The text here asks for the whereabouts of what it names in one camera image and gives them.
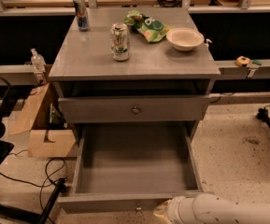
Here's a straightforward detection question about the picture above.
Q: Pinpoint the grey drawer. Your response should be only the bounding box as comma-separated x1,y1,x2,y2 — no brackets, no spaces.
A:
58,122,204,213
59,95,209,123

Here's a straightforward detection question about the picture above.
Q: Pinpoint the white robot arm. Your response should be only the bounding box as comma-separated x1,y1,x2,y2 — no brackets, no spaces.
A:
153,193,270,224

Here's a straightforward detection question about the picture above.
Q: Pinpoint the grey top drawer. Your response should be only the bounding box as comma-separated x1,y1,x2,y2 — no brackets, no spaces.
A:
59,95,209,123

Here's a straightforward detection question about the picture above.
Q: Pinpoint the open cardboard box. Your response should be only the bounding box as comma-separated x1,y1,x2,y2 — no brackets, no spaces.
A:
9,83,76,158

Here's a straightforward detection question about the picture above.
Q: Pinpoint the small white pump bottle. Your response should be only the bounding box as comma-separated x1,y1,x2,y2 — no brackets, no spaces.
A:
205,38,212,49

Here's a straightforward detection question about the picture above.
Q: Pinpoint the white bowl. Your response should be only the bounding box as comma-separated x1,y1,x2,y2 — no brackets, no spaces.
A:
166,27,204,51

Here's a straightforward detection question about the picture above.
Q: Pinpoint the black stand left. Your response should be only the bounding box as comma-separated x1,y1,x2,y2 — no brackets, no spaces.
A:
0,77,66,224

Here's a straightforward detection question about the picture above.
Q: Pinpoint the green white soda can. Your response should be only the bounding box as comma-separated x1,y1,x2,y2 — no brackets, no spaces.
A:
110,22,130,62

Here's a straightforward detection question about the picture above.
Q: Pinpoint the green chip bag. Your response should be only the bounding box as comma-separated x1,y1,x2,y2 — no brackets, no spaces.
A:
123,10,172,43

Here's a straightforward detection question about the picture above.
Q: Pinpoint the clear plastic bottle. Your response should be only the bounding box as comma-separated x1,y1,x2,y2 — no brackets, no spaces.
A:
31,49,46,72

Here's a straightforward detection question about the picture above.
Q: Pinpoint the blue silver drink can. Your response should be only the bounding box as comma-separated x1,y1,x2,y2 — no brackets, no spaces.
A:
73,0,90,32

